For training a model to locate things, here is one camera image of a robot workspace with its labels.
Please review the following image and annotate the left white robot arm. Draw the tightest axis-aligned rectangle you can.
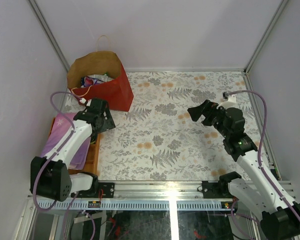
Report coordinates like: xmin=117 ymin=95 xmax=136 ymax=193
xmin=30 ymin=98 xmax=116 ymax=202

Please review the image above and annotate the wooden tray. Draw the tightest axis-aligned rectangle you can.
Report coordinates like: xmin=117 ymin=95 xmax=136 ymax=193
xmin=41 ymin=114 xmax=102 ymax=176

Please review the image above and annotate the purple candy bag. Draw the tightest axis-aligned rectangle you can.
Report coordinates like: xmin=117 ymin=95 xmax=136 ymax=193
xmin=80 ymin=76 xmax=104 ymax=88

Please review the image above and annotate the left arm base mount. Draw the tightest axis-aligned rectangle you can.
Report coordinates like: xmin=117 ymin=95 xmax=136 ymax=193
xmin=77 ymin=182 xmax=115 ymax=199

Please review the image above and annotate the purple pink cloth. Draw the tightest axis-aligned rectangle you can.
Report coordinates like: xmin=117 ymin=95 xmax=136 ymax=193
xmin=40 ymin=113 xmax=92 ymax=168

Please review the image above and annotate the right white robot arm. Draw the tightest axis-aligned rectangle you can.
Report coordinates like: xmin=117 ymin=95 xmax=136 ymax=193
xmin=187 ymin=100 xmax=300 ymax=240

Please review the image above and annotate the aluminium front rail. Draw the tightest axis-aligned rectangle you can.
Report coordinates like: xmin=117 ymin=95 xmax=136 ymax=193
xmin=27 ymin=180 xmax=297 ymax=201

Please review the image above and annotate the red paper bag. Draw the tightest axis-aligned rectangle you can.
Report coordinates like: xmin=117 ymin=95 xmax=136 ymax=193
xmin=66 ymin=50 xmax=134 ymax=112

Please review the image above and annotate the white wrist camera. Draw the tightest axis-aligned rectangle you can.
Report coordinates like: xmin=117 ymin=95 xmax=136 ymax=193
xmin=79 ymin=98 xmax=92 ymax=107
xmin=216 ymin=92 xmax=237 ymax=110

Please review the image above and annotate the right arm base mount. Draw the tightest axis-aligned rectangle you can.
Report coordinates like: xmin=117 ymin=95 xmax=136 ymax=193
xmin=201 ymin=181 xmax=233 ymax=199

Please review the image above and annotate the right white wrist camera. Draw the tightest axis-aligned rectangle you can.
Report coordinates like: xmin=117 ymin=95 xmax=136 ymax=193
xmin=216 ymin=92 xmax=237 ymax=110

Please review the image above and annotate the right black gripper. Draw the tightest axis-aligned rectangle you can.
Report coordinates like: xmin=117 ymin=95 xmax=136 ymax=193
xmin=187 ymin=100 xmax=230 ymax=139

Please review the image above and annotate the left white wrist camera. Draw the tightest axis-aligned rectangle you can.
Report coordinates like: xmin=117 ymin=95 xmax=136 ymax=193
xmin=79 ymin=98 xmax=92 ymax=107

